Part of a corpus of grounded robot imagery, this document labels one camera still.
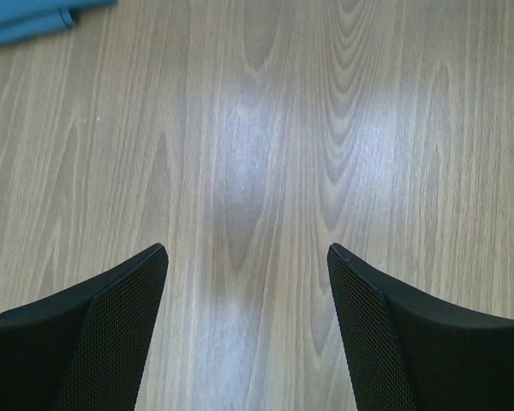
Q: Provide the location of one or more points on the blue grey t shirt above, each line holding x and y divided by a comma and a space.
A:
20, 20

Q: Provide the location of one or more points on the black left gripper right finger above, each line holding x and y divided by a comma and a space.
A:
409, 350

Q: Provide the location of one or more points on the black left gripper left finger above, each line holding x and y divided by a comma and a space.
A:
84, 348

